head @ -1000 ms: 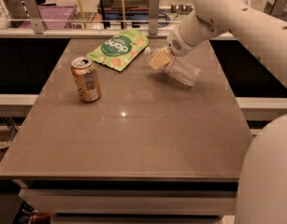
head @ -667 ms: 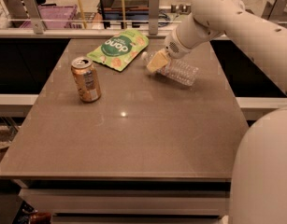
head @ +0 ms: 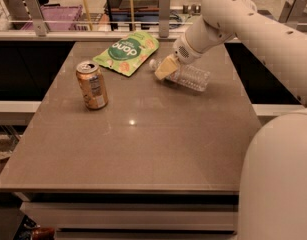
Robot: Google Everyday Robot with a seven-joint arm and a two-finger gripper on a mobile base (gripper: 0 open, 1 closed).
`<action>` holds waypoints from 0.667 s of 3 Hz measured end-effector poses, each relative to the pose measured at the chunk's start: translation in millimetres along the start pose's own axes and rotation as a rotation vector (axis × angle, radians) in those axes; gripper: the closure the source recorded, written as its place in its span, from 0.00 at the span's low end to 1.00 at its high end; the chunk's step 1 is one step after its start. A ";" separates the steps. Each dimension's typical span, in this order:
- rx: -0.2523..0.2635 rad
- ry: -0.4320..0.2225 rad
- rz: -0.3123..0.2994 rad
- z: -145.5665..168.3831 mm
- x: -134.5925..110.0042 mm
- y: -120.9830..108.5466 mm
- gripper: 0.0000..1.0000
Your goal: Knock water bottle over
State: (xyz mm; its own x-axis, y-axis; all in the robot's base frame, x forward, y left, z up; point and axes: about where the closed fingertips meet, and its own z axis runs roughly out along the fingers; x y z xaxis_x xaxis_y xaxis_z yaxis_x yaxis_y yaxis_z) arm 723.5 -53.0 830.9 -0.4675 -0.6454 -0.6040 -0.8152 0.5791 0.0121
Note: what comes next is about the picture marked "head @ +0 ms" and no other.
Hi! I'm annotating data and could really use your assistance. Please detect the orange soda can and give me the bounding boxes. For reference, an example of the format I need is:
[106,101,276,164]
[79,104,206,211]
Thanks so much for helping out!
[76,60,108,110]

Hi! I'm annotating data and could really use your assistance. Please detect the grey metal left railing post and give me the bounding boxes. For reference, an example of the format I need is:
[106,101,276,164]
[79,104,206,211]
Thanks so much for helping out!
[24,0,48,37]

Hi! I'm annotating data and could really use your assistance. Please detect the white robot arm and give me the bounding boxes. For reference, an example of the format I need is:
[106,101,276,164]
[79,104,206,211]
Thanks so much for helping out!
[155,0,307,240]

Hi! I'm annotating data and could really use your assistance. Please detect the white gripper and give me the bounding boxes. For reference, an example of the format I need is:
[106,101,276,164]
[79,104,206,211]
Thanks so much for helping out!
[155,34,202,80]

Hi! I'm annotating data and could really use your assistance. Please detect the green snack bag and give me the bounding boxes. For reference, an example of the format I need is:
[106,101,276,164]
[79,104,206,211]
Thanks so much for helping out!
[93,31,159,77]

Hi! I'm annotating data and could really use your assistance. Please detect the grey metal railing post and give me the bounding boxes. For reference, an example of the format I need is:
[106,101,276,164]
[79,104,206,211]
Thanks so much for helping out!
[159,0,170,38]
[24,0,48,37]

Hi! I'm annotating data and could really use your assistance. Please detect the purple plastic crate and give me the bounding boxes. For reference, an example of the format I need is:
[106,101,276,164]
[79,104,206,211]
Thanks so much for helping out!
[20,4,84,32]

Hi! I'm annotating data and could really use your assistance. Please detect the clear plastic water bottle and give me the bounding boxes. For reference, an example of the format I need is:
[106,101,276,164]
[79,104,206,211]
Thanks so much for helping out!
[149,59,210,92]

